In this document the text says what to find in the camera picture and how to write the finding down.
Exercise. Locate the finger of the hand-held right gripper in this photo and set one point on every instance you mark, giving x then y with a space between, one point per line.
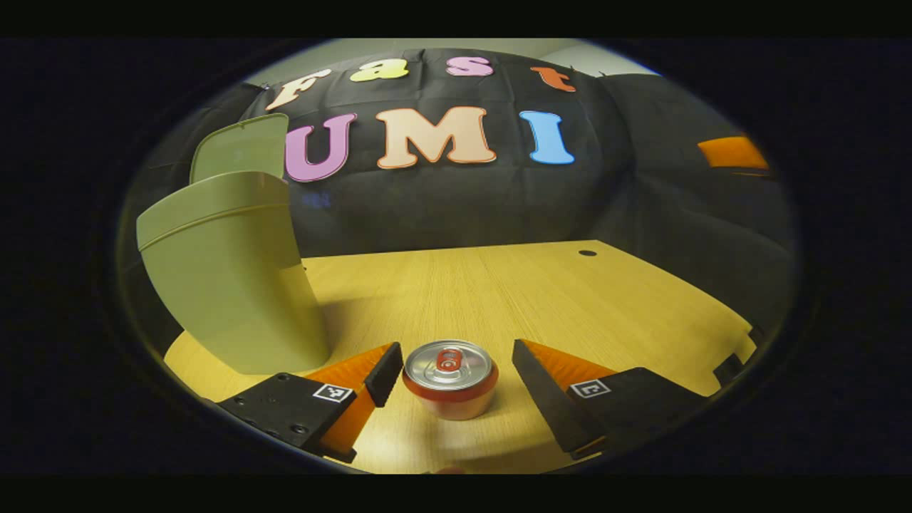
730 152

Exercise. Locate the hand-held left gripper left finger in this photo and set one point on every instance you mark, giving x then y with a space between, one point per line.
385 374

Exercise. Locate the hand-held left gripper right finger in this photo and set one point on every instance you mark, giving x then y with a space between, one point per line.
545 399

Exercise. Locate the red pop can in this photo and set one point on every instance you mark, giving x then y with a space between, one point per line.
449 388

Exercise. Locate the green desktop garbage bin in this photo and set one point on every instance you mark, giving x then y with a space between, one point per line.
228 285

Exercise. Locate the black backdrop cloth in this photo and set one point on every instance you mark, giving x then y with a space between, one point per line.
463 199

